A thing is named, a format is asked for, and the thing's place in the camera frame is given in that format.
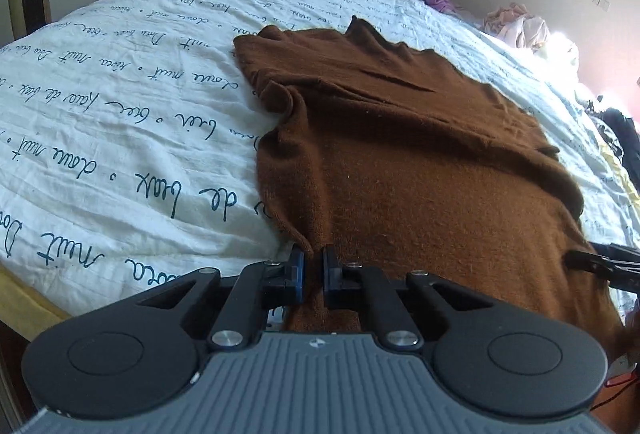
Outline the white script-printed blanket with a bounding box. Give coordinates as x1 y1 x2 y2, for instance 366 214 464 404
0 0 640 322

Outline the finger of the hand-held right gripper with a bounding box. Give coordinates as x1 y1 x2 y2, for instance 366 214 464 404
564 241 640 295

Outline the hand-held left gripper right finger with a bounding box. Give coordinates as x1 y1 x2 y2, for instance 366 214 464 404
320 245 493 350

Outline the red cable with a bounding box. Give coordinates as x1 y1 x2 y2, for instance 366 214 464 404
589 354 640 415

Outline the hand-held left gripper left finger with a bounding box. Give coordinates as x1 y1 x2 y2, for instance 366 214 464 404
132 246 307 352

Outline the pile of pale clothes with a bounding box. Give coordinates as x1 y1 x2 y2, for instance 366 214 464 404
482 2 581 64

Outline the brown knit sweater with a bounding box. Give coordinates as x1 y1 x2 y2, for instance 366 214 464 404
232 15 632 367

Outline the dark clothes heap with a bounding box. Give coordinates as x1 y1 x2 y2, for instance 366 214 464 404
585 98 640 177

